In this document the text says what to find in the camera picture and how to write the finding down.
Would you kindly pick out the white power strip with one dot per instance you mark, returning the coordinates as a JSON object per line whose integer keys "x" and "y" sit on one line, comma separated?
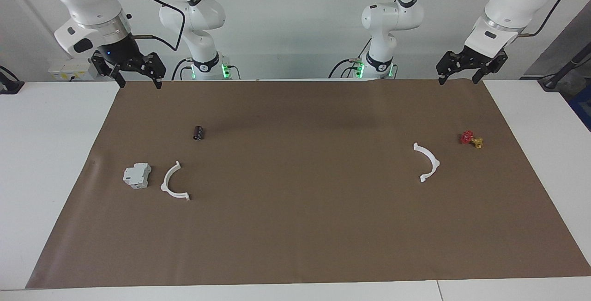
{"x": 69, "y": 72}

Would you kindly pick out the brown paper table mat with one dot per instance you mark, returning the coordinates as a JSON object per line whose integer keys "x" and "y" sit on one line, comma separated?
{"x": 295, "y": 227}

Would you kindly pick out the grey circuit breaker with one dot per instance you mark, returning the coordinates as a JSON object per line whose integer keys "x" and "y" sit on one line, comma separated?
{"x": 137, "y": 175}

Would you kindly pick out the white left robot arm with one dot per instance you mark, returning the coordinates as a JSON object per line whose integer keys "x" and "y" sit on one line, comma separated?
{"x": 392, "y": 15}

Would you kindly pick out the red and brass valve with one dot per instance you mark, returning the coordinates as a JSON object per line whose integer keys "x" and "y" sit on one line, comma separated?
{"x": 467, "y": 137}

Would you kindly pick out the small black cylinder capacitor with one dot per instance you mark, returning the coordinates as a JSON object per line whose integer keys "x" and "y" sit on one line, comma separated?
{"x": 199, "y": 133}

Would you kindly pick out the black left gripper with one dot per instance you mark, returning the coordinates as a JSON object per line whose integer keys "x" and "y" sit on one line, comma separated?
{"x": 471, "y": 60}

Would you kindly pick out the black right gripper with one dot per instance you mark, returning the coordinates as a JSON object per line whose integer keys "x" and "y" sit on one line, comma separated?
{"x": 124, "y": 54}

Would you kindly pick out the black table clamp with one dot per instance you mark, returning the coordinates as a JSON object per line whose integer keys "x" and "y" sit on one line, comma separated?
{"x": 9, "y": 86}

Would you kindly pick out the black stand leg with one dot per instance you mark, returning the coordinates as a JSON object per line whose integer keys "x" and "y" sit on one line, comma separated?
{"x": 561, "y": 72}

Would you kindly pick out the blue crate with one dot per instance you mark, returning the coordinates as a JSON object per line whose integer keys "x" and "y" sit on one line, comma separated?
{"x": 582, "y": 107}

